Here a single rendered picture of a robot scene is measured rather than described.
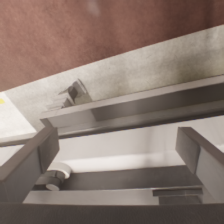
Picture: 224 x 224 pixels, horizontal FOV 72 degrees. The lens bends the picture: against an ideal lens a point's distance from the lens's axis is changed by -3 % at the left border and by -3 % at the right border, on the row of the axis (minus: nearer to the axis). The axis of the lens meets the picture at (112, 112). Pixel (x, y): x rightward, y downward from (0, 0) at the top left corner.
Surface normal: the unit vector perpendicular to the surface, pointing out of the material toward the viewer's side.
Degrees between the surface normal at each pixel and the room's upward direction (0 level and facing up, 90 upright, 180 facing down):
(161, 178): 90
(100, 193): 0
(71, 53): 0
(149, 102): 0
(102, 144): 90
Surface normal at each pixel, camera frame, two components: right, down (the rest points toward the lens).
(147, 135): -0.32, -0.75
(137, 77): -0.12, 0.64
